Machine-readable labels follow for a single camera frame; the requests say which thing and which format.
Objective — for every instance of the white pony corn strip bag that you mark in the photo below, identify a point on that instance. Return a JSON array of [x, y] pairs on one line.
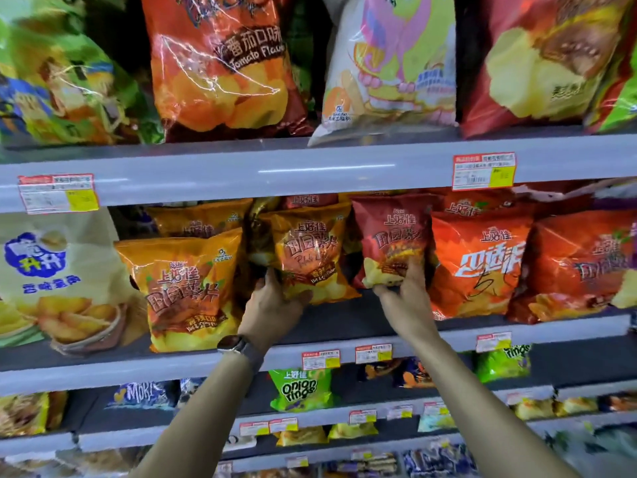
[[393, 69]]

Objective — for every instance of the pale yellow snack bag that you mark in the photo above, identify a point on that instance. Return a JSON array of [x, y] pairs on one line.
[[353, 431]]

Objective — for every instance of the person's right hand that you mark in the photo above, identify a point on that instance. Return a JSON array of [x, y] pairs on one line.
[[410, 313]]

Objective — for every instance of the smartwatch with grey band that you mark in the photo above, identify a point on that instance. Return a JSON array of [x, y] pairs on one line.
[[234, 345]]

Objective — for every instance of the red yellow price tag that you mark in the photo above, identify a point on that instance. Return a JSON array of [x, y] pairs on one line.
[[255, 429], [516, 398], [361, 455], [435, 409], [297, 462], [363, 417], [492, 342], [373, 354], [321, 360], [400, 412], [482, 171], [55, 194], [224, 468], [440, 444], [283, 425]]

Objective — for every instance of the blue orange-flame chip bag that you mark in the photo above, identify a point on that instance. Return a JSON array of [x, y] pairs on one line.
[[413, 373], [380, 369]]

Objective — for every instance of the tray of wafer stick packs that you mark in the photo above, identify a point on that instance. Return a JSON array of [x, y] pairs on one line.
[[361, 467]]

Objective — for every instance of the dark golden snack bag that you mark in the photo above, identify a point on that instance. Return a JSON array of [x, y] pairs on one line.
[[261, 233]]

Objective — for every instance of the grey store shelving unit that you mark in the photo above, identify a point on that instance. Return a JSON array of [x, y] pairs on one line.
[[298, 164]]

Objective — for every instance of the green blue cartoon snack bag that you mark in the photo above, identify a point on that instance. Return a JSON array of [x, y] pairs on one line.
[[64, 79]]

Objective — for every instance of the teal snack bag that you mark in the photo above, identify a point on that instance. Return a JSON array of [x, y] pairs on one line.
[[435, 424]]

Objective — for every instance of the golden yellow snack bag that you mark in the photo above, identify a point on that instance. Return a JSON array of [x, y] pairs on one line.
[[577, 406], [302, 437], [535, 410]]

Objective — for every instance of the green snack bag purple cartoon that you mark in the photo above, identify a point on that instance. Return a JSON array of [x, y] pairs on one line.
[[301, 390], [502, 364]]

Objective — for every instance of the large orange tomato chip bag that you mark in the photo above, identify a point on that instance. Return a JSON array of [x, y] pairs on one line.
[[219, 69]]

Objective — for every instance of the person's left hand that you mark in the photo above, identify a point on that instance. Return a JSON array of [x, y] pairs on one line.
[[271, 313]]

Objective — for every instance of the large red yellow snack bag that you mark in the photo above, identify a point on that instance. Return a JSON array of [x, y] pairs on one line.
[[537, 64]]

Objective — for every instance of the red orange snack bag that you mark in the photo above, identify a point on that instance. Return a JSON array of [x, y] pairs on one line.
[[478, 204]]

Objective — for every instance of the dark red snack bag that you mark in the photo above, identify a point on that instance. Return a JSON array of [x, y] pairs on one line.
[[311, 201]]

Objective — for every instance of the narrow yellow snack bag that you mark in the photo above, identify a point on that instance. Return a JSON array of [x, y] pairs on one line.
[[199, 219]]

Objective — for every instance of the white rice-cracker bag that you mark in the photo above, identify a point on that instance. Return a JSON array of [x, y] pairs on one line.
[[240, 443]]

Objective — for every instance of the yellow prawn cracker bag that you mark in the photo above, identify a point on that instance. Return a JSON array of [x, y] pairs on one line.
[[25, 415]]

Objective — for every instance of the person's right forearm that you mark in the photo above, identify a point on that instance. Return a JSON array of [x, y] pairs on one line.
[[487, 418]]

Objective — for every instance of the cream fries print snack bag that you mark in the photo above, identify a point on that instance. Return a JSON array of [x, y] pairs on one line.
[[59, 283]]

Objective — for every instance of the person's left forearm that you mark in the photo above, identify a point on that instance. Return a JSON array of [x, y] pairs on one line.
[[199, 423]]

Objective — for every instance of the small yellow chip bag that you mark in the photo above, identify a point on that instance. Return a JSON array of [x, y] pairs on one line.
[[313, 243]]

